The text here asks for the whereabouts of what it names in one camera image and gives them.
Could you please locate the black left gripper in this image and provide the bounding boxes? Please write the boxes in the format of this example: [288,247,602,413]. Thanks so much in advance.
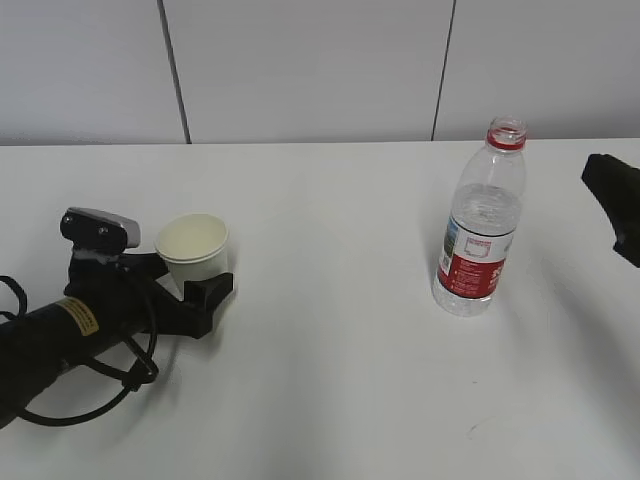
[65,250,234,339]

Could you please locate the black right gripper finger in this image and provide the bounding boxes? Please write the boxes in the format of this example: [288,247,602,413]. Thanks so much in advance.
[581,154,640,267]

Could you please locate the white paper cup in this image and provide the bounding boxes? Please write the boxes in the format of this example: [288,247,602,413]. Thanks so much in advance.
[154,213,229,296]

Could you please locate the Nongfu Spring water bottle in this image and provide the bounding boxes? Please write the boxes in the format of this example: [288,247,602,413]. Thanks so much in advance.
[432,116,527,317]

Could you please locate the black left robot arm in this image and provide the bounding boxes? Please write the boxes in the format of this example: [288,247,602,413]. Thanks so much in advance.
[1,254,234,427]

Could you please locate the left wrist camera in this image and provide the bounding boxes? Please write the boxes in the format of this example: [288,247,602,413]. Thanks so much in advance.
[60,207,141,256]

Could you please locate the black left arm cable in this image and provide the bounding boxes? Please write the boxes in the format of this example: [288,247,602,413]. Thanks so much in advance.
[0,259,161,428]

